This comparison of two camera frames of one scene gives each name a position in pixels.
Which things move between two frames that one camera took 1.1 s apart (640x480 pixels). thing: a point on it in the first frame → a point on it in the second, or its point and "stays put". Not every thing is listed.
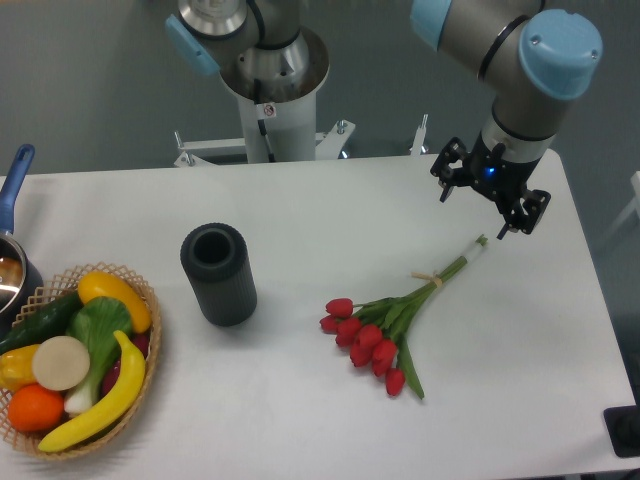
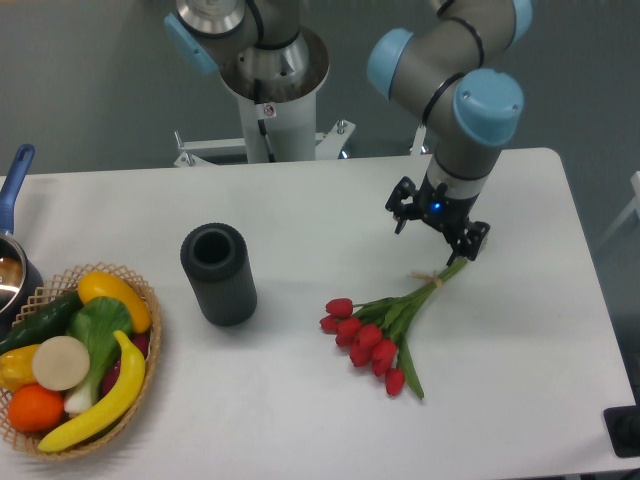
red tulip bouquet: [375, 330] stays put
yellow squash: [100, 284] stays put
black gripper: [500, 179] → [440, 209]
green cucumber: [50, 320] stays put
